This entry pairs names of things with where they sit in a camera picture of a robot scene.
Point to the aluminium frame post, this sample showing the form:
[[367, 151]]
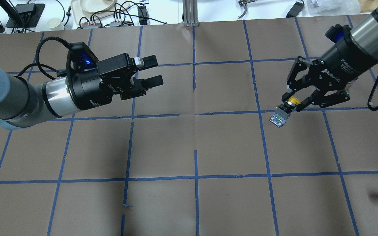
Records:
[[190, 13]]

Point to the black power adapter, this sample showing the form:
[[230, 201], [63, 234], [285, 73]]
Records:
[[142, 15]]

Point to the yellow push button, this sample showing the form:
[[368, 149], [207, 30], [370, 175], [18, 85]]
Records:
[[283, 111]]

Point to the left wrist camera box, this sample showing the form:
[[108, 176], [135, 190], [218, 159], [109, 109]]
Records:
[[80, 58]]

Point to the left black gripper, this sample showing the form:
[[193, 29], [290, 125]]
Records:
[[89, 90]]

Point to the black stand base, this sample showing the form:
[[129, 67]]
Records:
[[24, 15]]

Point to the white paper cup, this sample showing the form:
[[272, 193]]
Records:
[[55, 24]]

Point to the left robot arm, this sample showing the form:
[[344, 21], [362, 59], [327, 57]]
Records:
[[24, 105]]

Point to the beige plate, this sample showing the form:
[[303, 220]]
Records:
[[95, 5]]

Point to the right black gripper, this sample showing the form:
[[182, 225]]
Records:
[[340, 67]]

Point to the beige tray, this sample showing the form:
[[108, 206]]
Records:
[[78, 13]]

